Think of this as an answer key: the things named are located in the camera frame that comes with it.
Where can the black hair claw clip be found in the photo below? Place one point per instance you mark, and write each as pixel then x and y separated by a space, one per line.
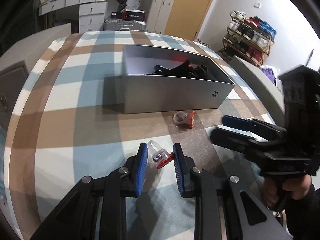
pixel 200 72

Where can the silver flat suitcase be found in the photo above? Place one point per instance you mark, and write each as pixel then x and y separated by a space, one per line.
pixel 124 25

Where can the white drawer desk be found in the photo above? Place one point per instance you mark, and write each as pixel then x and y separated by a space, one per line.
pixel 90 14

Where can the grey open cardboard box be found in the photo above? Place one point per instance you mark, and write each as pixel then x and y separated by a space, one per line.
pixel 137 90

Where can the wooden door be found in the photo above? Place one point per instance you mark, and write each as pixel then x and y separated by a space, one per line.
pixel 186 18

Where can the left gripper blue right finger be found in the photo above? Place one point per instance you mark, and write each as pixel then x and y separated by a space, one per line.
pixel 225 208

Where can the long black banana clip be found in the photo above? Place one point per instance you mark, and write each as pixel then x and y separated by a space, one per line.
pixel 183 70

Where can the black box on suitcase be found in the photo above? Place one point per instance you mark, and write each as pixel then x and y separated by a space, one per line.
pixel 129 15

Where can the wooden shoe rack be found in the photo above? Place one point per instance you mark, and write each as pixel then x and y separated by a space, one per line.
pixel 249 38

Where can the plaid checkered tablecloth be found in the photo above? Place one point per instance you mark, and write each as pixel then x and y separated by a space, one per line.
pixel 68 123

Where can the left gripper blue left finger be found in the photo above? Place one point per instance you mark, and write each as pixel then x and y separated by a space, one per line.
pixel 95 208

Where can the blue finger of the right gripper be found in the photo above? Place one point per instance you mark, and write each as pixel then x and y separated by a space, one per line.
pixel 252 149
pixel 250 126

